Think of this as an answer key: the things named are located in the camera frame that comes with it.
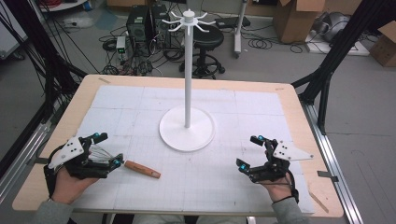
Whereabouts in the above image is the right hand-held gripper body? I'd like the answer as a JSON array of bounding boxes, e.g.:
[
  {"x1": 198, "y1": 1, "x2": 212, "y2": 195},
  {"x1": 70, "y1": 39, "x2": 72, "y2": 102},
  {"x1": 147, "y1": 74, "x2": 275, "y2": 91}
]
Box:
[{"x1": 248, "y1": 138, "x2": 315, "y2": 185}]

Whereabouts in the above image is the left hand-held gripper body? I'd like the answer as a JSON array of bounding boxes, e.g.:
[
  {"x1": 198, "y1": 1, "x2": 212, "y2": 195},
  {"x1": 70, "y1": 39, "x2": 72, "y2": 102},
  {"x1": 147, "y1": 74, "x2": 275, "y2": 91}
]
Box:
[{"x1": 47, "y1": 135, "x2": 110, "y2": 180}]

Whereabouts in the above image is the wire whisk with wooden handle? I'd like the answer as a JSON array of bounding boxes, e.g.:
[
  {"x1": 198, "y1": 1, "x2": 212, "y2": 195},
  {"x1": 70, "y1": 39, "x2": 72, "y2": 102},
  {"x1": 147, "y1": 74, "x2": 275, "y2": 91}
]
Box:
[{"x1": 88, "y1": 145, "x2": 163, "y2": 180}]

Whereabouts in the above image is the white hook stand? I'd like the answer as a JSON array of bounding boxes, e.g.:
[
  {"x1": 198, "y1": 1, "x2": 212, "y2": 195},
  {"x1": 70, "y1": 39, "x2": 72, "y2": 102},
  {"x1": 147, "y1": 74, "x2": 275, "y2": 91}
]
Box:
[{"x1": 159, "y1": 8, "x2": 217, "y2": 153}]

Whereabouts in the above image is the person's left hand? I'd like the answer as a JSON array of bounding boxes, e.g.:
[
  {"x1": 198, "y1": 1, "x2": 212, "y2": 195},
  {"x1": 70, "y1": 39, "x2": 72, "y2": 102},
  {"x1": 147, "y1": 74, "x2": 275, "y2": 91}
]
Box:
[{"x1": 50, "y1": 168, "x2": 100, "y2": 205}]

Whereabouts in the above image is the person's right hand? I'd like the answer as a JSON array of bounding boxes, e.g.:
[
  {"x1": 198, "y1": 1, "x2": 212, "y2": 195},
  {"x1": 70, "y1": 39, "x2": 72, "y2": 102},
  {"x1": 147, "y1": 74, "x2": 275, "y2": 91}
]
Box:
[{"x1": 259, "y1": 173, "x2": 296, "y2": 204}]

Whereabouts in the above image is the white grid mat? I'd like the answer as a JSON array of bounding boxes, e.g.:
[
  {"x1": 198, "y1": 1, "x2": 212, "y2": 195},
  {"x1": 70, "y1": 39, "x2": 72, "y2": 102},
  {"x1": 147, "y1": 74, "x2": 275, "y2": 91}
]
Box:
[{"x1": 70, "y1": 84, "x2": 316, "y2": 216}]

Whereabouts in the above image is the black table clamp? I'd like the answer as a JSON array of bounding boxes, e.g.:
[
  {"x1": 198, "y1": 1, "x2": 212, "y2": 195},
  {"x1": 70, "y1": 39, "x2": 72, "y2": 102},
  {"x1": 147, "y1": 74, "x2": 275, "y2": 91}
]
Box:
[{"x1": 317, "y1": 170, "x2": 340, "y2": 183}]

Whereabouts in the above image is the strip of brown tape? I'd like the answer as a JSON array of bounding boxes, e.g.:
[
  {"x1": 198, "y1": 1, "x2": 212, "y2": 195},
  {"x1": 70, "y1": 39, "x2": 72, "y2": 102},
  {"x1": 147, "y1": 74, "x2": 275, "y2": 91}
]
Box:
[{"x1": 307, "y1": 189, "x2": 330, "y2": 215}]

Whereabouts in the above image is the small grey electronic box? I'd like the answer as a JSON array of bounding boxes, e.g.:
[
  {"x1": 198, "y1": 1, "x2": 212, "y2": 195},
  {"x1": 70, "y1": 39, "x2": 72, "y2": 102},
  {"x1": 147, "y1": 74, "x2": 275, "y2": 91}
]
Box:
[{"x1": 116, "y1": 35, "x2": 127, "y2": 54}]

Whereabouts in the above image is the white pole stand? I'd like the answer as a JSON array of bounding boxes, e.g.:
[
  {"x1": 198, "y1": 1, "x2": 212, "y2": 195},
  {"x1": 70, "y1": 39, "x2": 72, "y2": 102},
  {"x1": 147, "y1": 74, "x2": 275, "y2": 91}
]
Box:
[{"x1": 233, "y1": 0, "x2": 249, "y2": 59}]

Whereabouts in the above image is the black round stool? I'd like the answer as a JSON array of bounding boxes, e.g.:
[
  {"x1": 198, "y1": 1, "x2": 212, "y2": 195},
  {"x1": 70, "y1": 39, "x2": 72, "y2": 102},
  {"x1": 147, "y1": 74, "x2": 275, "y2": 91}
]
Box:
[{"x1": 178, "y1": 23, "x2": 226, "y2": 80}]

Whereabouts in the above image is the black computer tower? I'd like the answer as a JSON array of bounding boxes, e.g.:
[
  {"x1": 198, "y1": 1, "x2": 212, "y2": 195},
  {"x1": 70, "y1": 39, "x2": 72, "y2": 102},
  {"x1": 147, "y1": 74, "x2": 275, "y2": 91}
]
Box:
[
  {"x1": 125, "y1": 5, "x2": 153, "y2": 49},
  {"x1": 150, "y1": 3, "x2": 173, "y2": 50}
]

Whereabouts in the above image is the large open cardboard box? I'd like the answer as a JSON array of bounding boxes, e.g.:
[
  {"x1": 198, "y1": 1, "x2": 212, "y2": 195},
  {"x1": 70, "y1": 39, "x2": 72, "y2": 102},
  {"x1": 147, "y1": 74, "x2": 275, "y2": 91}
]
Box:
[{"x1": 273, "y1": 0, "x2": 329, "y2": 45}]

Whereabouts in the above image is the flat black device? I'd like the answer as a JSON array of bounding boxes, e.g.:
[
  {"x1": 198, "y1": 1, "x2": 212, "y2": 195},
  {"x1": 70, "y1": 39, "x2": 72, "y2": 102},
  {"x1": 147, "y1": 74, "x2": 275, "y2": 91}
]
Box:
[{"x1": 214, "y1": 16, "x2": 252, "y2": 30}]

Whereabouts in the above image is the grey round appliance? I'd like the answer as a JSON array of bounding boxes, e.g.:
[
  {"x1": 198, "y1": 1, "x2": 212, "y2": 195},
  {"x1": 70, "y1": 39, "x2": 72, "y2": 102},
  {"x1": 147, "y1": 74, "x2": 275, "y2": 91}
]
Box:
[{"x1": 312, "y1": 11, "x2": 351, "y2": 43}]

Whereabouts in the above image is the small cardboard box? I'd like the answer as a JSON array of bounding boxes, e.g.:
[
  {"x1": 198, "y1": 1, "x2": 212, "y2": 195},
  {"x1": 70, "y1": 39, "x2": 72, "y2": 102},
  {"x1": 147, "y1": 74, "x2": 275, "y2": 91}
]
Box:
[{"x1": 369, "y1": 21, "x2": 396, "y2": 68}]

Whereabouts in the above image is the black wrist strap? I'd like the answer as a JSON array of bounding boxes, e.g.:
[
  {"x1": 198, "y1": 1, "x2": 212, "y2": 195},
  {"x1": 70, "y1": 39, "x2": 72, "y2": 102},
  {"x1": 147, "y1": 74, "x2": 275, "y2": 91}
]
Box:
[
  {"x1": 43, "y1": 163, "x2": 58, "y2": 200},
  {"x1": 288, "y1": 172, "x2": 301, "y2": 203}
]

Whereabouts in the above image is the aluminium rail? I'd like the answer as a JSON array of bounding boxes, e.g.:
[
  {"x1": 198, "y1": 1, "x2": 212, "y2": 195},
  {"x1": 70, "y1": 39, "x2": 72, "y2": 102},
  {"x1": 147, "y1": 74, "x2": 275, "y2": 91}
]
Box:
[
  {"x1": 300, "y1": 101, "x2": 364, "y2": 224},
  {"x1": 0, "y1": 122, "x2": 52, "y2": 204}
]

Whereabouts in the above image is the black metal frame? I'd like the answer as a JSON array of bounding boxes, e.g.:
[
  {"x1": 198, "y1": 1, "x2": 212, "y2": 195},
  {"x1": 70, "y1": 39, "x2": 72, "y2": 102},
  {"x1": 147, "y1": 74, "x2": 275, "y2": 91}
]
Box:
[
  {"x1": 0, "y1": 0, "x2": 89, "y2": 179},
  {"x1": 290, "y1": 0, "x2": 396, "y2": 135}
]

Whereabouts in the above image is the tangle of black floor cables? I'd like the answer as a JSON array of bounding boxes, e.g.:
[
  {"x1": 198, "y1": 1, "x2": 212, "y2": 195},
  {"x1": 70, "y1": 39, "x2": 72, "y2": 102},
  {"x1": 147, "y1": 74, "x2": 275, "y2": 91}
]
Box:
[{"x1": 98, "y1": 26, "x2": 188, "y2": 77}]

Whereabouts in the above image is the coiled black cable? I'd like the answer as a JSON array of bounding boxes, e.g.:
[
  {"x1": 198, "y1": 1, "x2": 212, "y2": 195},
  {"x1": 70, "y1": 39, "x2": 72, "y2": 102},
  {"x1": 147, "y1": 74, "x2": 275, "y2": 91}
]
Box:
[{"x1": 247, "y1": 36, "x2": 269, "y2": 50}]

